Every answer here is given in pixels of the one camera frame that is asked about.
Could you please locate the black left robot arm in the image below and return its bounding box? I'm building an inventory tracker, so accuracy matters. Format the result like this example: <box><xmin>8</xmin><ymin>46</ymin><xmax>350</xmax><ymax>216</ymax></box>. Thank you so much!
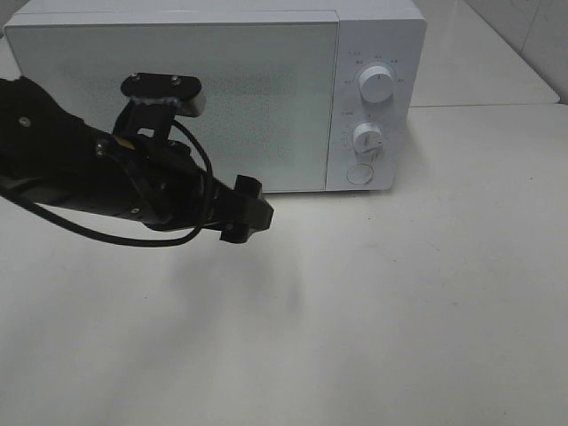
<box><xmin>1</xmin><ymin>73</ymin><xmax>273</xmax><ymax>248</ymax></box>

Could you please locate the white dial knob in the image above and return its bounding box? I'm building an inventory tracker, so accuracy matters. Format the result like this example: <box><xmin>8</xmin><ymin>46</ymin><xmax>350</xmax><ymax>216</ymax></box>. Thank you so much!
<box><xmin>359</xmin><ymin>64</ymin><xmax>394</xmax><ymax>104</ymax></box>
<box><xmin>352</xmin><ymin>123</ymin><xmax>383</xmax><ymax>154</ymax></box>

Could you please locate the white rear table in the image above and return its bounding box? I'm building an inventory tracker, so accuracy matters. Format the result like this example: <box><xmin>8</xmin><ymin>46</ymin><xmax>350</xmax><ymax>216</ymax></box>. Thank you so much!
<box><xmin>411</xmin><ymin>1</ymin><xmax>559</xmax><ymax>107</ymax></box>

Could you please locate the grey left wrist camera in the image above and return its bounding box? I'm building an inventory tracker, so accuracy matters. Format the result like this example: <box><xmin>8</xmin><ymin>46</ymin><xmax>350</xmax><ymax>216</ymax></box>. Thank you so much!
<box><xmin>121</xmin><ymin>73</ymin><xmax>206</xmax><ymax>118</ymax></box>

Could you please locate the white microwave oven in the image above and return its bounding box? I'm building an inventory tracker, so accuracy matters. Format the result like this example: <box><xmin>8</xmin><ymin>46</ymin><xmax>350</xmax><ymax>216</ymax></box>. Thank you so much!
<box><xmin>4</xmin><ymin>1</ymin><xmax>427</xmax><ymax>192</ymax></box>

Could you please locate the round white door button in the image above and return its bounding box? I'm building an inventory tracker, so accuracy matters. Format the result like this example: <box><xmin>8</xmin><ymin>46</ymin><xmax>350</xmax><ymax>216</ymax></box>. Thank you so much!
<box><xmin>347</xmin><ymin>164</ymin><xmax>374</xmax><ymax>185</ymax></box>

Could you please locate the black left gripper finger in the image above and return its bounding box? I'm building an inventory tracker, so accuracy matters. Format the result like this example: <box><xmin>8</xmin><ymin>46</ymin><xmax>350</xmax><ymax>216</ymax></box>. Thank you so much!
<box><xmin>220</xmin><ymin>198</ymin><xmax>274</xmax><ymax>244</ymax></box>
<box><xmin>233</xmin><ymin>175</ymin><xmax>263</xmax><ymax>200</ymax></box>

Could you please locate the white microwave door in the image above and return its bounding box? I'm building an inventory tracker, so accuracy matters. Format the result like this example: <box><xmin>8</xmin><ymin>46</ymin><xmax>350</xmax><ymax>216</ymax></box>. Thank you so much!
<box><xmin>7</xmin><ymin>24</ymin><xmax>336</xmax><ymax>192</ymax></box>

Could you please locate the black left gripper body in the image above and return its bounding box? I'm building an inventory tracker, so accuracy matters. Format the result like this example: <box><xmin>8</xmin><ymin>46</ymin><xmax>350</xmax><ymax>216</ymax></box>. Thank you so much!
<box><xmin>110</xmin><ymin>104</ymin><xmax>240</xmax><ymax>231</ymax></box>

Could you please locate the black left camera cable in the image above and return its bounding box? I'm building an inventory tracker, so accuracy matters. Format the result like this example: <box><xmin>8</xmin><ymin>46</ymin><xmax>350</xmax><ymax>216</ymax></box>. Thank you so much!
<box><xmin>0</xmin><ymin>119</ymin><xmax>218</xmax><ymax>248</ymax></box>

